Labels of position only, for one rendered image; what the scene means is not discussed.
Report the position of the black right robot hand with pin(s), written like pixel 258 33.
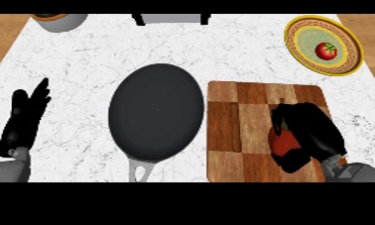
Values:
pixel 312 130

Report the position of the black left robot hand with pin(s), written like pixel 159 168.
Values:
pixel 24 120

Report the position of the red bell pepper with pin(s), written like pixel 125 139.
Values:
pixel 283 141

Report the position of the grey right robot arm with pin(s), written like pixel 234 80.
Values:
pixel 348 170

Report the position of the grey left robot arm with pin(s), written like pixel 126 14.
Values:
pixel 14 168

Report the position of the wooden checkered cutting board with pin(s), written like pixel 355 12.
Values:
pixel 240 130

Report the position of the dark grey frying pan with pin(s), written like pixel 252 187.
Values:
pixel 156 113

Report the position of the red tomato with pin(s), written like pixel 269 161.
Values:
pixel 327 51

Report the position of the yellow patterned plate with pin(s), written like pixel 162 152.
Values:
pixel 324 45

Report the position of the grey bowl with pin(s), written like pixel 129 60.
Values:
pixel 61 21

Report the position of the grey appliance with black legs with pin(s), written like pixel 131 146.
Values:
pixel 171 18

